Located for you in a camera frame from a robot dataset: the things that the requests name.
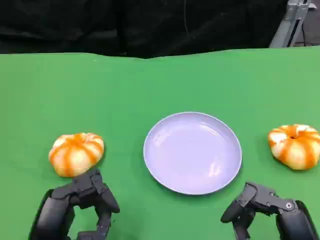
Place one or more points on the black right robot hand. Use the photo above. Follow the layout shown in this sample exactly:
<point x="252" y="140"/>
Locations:
<point x="290" y="217"/>

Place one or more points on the green table cloth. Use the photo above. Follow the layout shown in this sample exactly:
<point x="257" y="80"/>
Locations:
<point x="100" y="100"/>

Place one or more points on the grey metal frame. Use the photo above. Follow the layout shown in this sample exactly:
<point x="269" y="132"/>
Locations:
<point x="287" y="27"/>

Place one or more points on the black backdrop curtain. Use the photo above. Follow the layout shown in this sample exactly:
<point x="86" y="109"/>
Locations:
<point x="100" y="25"/>

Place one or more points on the lilac plate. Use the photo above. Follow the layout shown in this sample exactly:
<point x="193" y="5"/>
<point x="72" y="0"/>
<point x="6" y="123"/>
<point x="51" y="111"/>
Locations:
<point x="192" y="155"/>

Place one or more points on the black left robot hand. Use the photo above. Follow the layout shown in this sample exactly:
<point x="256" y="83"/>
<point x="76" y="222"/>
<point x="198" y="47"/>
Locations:
<point x="55" y="210"/>

